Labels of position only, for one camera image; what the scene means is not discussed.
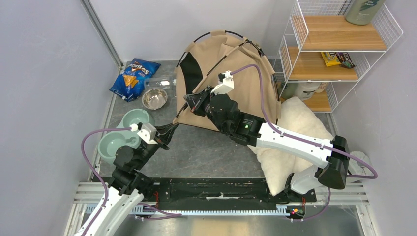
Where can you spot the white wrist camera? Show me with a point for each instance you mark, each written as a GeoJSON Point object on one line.
{"type": "Point", "coordinates": [145, 131]}
{"type": "Point", "coordinates": [225, 85]}

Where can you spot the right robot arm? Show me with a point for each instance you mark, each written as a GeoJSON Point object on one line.
{"type": "Point", "coordinates": [329, 160]}

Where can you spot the white wire shelf rack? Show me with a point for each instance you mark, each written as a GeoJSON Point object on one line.
{"type": "Point", "coordinates": [320, 47]}

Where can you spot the blue Doritos chip bag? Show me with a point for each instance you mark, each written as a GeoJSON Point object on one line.
{"type": "Point", "coordinates": [129, 84]}

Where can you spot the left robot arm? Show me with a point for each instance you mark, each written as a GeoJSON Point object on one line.
{"type": "Point", "coordinates": [127, 186]}

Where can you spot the aluminium frame post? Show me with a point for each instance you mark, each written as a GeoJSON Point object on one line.
{"type": "Point", "coordinates": [94, 18]}

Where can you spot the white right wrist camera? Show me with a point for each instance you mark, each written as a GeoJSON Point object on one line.
{"type": "Point", "coordinates": [225, 85]}

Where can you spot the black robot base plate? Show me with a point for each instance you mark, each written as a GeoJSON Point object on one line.
{"type": "Point", "coordinates": [193, 193]}

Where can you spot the green bottle on top shelf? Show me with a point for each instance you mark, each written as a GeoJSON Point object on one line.
{"type": "Point", "coordinates": [361, 12]}

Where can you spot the beige fabric pet tent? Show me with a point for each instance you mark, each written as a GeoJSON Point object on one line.
{"type": "Point", "coordinates": [255, 91]}

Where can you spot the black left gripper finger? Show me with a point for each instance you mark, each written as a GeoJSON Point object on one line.
{"type": "Point", "coordinates": [166, 130]}
{"type": "Point", "coordinates": [164, 141]}

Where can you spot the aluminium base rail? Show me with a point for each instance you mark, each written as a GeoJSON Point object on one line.
{"type": "Point", "coordinates": [353, 194]}

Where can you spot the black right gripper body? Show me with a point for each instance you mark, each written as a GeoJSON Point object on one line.
{"type": "Point", "coordinates": [208, 110]}

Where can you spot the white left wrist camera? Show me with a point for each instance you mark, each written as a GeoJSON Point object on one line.
{"type": "Point", "coordinates": [145, 131]}

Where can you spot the mint green double pet bowl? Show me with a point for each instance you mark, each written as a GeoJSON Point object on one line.
{"type": "Point", "coordinates": [113, 140]}

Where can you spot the yellow candy bag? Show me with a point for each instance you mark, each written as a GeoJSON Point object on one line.
{"type": "Point", "coordinates": [330, 59]}

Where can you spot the cream fluffy pillow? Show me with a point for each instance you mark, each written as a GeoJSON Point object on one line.
{"type": "Point", "coordinates": [301, 150]}

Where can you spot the steel pet bowl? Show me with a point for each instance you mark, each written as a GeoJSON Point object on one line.
{"type": "Point", "coordinates": [154, 98]}

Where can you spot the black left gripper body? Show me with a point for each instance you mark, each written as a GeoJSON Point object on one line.
{"type": "Point", "coordinates": [146, 153]}

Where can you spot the dark brown candy bag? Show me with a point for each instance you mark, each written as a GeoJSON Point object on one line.
{"type": "Point", "coordinates": [345, 60]}

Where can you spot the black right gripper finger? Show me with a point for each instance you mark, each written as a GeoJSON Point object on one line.
{"type": "Point", "coordinates": [204, 94]}
{"type": "Point", "coordinates": [194, 102]}

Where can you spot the clear plastic package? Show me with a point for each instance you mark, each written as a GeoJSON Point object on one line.
{"type": "Point", "coordinates": [160, 82]}

